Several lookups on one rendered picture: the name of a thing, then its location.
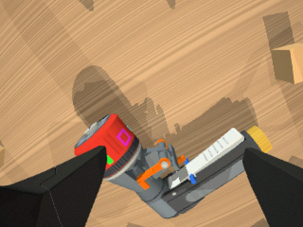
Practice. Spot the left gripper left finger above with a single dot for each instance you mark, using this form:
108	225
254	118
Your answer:
62	196

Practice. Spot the small tan cube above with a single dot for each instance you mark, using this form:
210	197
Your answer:
2	154
288	63

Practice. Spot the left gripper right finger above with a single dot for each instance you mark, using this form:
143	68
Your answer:
278	186

